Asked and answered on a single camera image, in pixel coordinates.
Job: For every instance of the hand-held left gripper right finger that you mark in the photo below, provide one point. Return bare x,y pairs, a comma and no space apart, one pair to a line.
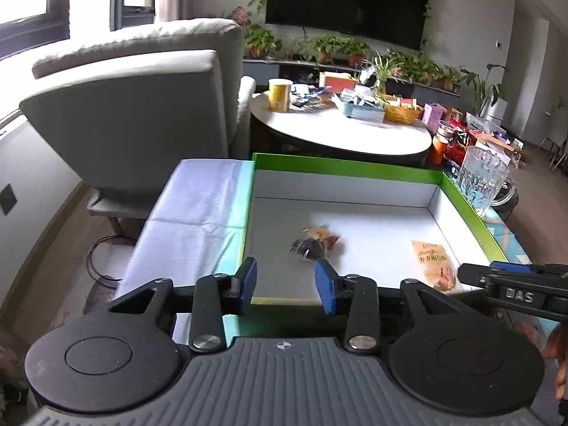
326,290

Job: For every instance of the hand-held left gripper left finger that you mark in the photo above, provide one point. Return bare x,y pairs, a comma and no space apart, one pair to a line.
248,285

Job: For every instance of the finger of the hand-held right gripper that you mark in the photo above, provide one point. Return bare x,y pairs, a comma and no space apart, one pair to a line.
472,274
510,266

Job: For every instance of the tan orange snack packet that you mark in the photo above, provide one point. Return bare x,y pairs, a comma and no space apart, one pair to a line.
435,264

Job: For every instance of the clear mixed snack packet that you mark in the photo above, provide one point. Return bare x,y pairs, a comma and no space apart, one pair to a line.
316,243

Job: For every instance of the green cardboard box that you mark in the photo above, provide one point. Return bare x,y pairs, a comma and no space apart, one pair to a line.
355,226

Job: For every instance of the person's right hand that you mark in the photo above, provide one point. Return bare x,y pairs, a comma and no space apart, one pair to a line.
558,346

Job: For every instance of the glass pitcher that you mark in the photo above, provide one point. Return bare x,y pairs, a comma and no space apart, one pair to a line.
481,177

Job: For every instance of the white paper bag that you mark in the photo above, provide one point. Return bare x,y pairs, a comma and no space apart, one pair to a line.
495,146

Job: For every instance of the orange jar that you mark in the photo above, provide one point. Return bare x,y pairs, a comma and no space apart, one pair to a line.
438,151

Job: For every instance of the grey dining chair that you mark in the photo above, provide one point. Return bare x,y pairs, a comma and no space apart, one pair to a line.
554,146

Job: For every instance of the red snack bag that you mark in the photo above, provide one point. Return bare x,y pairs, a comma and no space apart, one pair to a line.
461,142

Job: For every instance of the white air purifier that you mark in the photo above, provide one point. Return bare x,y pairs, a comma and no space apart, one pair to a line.
498,113

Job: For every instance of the white oval coffee table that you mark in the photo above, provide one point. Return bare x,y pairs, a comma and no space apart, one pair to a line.
337,129

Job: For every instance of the purple box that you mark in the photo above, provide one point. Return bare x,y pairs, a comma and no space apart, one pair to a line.
432,114

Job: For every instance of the yellow woven basket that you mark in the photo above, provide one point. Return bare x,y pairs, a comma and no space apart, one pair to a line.
401,113

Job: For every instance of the large leafy floor plant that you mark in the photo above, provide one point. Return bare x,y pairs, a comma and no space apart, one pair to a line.
481,88

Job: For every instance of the blue plastic tray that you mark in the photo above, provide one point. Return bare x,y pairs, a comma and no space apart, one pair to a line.
361,111

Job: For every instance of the yellow canister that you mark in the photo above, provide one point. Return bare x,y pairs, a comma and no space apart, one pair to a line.
279,95

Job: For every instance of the scattered small packets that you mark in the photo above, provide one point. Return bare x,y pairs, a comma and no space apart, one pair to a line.
310,97

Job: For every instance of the potted green plant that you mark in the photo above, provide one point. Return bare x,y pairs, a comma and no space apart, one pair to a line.
417,66
450,77
259,42
355,51
319,46

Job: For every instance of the grey armchair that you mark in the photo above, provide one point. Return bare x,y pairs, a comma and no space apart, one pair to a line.
133,111

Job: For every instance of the orange cardboard box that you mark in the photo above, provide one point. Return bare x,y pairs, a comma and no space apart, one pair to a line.
337,82

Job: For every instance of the spider plant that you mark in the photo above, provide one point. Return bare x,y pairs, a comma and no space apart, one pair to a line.
381,71

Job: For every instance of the red leafed plant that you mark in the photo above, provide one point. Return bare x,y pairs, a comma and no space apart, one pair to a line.
237,17

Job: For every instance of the black television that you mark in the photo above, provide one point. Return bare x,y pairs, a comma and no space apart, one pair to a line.
350,0

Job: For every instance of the large dark framed window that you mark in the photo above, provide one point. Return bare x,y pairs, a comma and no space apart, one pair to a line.
26,26

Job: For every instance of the black wall socket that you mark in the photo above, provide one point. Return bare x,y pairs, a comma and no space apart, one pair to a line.
7,199

